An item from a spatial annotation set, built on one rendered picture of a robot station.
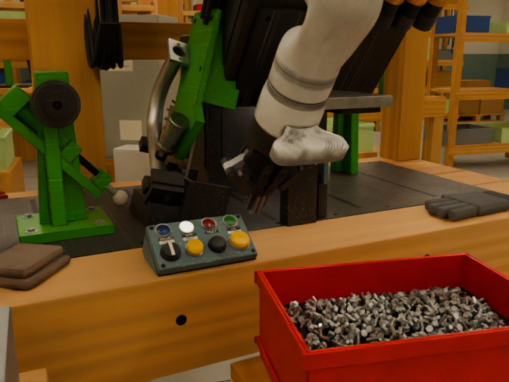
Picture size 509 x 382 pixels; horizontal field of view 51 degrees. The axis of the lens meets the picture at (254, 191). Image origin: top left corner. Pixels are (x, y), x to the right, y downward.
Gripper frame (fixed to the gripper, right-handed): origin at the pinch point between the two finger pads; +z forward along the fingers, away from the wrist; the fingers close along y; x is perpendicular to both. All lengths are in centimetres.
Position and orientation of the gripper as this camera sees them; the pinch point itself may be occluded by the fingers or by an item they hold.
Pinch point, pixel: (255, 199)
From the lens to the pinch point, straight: 72.2
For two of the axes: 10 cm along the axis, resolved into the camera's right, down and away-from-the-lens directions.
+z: -2.5, 6.7, 7.0
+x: 3.5, 7.4, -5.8
